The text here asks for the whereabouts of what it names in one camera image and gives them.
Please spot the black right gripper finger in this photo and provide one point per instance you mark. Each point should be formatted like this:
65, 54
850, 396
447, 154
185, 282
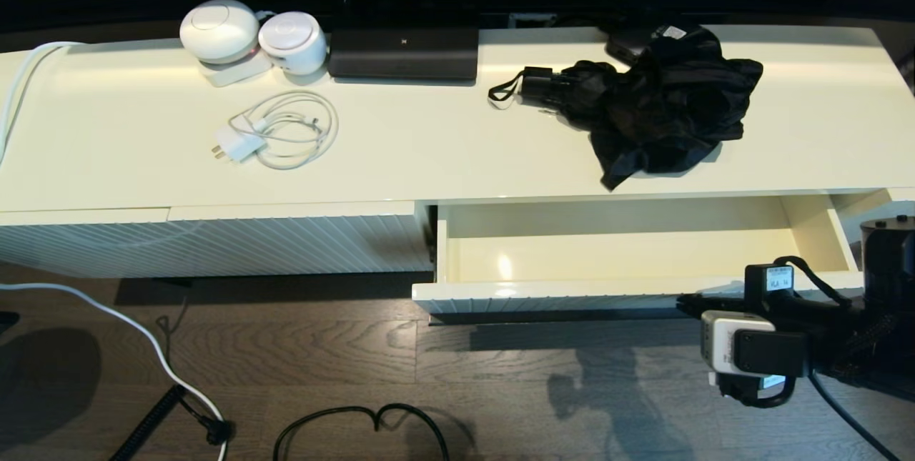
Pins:
711, 304

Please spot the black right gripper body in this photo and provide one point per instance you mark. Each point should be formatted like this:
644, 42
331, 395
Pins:
779, 304

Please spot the white cabinet drawer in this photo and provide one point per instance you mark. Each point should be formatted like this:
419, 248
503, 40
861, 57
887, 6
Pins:
607, 246

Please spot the black umbrella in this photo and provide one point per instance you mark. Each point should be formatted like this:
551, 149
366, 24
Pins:
665, 103

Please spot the white TV cabinet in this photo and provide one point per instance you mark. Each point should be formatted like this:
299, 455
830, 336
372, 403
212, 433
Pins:
429, 146

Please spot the black set-top box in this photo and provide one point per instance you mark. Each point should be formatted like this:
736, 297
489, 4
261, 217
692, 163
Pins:
625, 43

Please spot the black rectangular soundbar box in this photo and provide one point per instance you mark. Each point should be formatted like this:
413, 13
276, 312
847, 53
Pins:
404, 53

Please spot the small white round speaker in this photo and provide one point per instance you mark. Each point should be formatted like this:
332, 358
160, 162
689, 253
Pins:
293, 43

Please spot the white flat box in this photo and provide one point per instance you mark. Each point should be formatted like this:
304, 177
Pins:
236, 73

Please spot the large white round speaker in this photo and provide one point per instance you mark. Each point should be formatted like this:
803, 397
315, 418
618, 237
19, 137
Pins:
218, 31

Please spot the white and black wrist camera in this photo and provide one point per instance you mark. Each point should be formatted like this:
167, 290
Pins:
736, 347

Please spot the white wall socket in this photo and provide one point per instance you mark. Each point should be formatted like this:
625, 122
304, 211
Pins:
532, 19

